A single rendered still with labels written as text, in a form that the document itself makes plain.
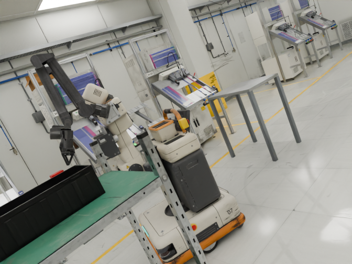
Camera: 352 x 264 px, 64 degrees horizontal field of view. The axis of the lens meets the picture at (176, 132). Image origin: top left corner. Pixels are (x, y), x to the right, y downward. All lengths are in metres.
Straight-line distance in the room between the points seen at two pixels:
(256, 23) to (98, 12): 3.45
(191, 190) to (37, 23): 4.25
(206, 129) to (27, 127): 2.82
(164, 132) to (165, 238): 0.72
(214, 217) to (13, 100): 3.81
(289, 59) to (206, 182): 5.29
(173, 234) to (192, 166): 0.47
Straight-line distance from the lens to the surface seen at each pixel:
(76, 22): 5.72
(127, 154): 1.95
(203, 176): 1.98
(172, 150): 1.86
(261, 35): 7.05
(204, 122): 4.50
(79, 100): 1.77
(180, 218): 0.99
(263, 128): 2.93
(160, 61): 4.37
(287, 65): 6.93
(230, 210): 2.10
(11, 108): 5.00
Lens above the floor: 1.23
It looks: 11 degrees down
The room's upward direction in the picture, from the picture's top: 24 degrees counter-clockwise
